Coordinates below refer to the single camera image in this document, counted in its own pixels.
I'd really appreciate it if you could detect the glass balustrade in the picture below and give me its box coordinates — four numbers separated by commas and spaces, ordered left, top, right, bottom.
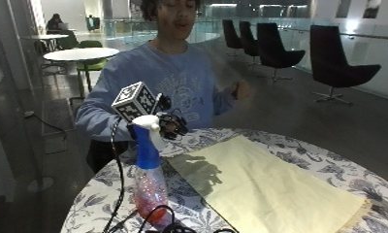
102, 17, 226, 45

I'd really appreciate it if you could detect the green chair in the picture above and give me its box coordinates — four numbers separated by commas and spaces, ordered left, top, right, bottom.
75, 40, 110, 93

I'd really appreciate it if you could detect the round floor base plate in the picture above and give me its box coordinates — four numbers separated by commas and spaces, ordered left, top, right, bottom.
26, 176, 57, 194

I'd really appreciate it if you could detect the black swivel chair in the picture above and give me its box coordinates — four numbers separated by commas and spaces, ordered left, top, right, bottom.
238, 20, 262, 67
222, 18, 244, 58
256, 21, 307, 83
309, 24, 383, 105

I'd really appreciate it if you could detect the white round table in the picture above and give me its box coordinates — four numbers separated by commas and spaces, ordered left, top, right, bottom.
21, 33, 71, 54
42, 47, 120, 100

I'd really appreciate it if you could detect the black looped cable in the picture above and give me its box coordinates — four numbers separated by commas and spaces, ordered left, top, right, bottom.
115, 204, 239, 233

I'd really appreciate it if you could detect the black glove cable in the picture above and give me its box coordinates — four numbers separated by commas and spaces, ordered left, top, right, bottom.
102, 117, 127, 233

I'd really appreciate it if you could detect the metal handrail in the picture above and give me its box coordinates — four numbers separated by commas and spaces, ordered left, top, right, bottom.
280, 26, 388, 46

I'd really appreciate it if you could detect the the person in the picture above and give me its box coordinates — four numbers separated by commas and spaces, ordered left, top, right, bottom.
74, 0, 252, 174

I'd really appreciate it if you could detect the blue and clear spray bottle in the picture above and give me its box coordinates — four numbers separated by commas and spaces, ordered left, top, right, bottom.
131, 114, 175, 228

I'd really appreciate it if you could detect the white cube with black markers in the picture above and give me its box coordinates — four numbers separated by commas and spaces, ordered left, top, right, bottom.
110, 81, 159, 123

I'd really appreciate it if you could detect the pale yellow cloth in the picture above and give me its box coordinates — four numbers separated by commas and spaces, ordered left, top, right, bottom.
164, 134, 372, 233

